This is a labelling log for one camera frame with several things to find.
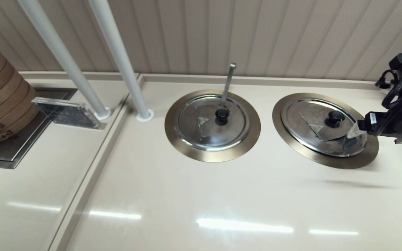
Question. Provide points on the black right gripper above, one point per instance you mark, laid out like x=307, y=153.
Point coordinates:
x=379, y=123

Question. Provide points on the steel hinged lid black knob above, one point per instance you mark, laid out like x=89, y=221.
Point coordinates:
x=194, y=136
x=305, y=134

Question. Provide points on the round steel soup well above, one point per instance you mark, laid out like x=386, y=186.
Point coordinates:
x=326, y=161

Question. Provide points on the white round pole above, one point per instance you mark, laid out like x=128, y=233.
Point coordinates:
x=67, y=62
x=123, y=62

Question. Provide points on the clear acrylic sign holder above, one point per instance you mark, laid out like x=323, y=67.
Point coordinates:
x=68, y=113

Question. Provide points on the recessed steel tray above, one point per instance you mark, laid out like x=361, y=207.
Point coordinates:
x=19, y=153

